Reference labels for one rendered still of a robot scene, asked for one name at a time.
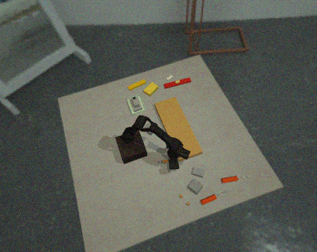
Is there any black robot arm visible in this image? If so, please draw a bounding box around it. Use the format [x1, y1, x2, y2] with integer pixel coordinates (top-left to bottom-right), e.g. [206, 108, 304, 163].
[121, 115, 190, 159]

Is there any red long bar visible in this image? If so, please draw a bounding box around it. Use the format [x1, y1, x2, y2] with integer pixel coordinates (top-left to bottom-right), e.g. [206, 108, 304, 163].
[164, 78, 191, 88]

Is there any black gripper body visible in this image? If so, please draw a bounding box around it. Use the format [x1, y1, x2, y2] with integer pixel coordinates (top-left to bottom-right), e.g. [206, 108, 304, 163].
[168, 149, 179, 170]

